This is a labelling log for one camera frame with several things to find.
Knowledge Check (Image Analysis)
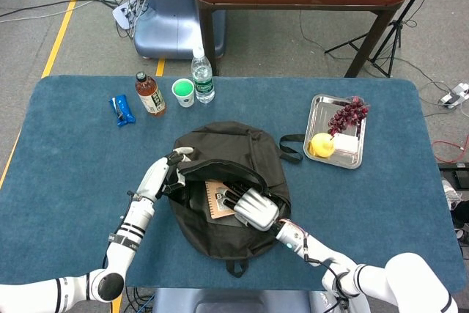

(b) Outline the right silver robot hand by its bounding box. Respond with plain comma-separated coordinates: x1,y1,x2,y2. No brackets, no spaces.
219,180,281,232

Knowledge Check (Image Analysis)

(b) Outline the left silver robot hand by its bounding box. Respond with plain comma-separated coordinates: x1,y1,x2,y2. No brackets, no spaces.
135,147,195,204

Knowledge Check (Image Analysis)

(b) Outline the kraft spiral notebook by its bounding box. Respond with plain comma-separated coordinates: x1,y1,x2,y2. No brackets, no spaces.
204,179,239,221

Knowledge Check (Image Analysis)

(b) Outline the black fabric backpack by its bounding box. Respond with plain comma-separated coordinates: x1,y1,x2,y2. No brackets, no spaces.
166,121,306,278

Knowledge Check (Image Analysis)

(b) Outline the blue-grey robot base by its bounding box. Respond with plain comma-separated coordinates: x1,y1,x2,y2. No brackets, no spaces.
133,0,226,60

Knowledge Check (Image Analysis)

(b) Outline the blue snack packet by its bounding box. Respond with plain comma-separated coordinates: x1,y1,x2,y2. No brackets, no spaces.
109,95,137,128

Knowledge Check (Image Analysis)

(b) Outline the amber tea bottle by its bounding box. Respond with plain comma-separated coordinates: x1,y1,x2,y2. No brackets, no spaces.
134,71,167,117

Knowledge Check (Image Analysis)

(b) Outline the blue carpet table mat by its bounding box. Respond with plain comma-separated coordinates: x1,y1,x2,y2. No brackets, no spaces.
0,75,469,295

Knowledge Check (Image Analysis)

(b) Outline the paper cup with green liquid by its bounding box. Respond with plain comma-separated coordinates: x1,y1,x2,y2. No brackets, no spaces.
171,78,196,108

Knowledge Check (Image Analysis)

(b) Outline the grey robot torso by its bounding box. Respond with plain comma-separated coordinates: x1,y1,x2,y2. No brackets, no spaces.
152,288,367,313

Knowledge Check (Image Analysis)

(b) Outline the clear water bottle green label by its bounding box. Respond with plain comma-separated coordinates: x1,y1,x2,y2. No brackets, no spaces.
191,47,216,104

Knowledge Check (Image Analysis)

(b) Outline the white rectangular block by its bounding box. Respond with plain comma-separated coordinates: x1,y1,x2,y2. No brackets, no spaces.
332,133,359,155

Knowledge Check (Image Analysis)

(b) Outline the steel rectangular tray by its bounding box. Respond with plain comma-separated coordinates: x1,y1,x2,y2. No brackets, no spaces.
303,94,368,170

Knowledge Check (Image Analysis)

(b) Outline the bunch of red grapes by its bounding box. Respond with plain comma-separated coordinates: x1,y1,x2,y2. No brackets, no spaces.
327,96,370,137

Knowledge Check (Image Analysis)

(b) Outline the white power strip with plugs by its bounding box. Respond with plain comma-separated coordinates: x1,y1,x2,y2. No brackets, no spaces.
439,83,469,108
111,1,142,31

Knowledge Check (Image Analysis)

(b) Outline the black floor box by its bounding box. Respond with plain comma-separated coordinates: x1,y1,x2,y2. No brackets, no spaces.
437,161,469,182

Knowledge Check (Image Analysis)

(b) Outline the black tripod stand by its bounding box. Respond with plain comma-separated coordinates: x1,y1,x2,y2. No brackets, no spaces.
324,0,444,78

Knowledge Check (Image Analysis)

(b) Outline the red cable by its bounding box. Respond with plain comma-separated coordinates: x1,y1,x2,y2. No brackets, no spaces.
432,139,469,163

